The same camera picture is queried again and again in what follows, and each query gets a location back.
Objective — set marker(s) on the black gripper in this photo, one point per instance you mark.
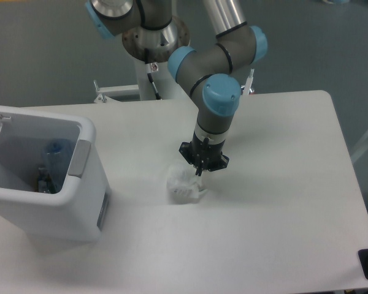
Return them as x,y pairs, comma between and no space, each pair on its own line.
204,151

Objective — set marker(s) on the white paper wrapper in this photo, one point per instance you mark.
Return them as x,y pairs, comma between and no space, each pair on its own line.
183,186

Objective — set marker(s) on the crushed clear plastic bottle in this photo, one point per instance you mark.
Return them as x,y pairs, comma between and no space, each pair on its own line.
57,155

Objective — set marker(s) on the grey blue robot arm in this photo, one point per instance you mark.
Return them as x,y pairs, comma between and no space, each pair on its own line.
205,77

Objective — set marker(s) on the white trash can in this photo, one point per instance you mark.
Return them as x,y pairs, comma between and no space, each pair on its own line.
77,211

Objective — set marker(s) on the trash inside can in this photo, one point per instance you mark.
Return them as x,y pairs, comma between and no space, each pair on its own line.
44,181

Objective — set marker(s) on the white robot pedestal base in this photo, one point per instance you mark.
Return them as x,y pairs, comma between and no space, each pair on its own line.
154,82

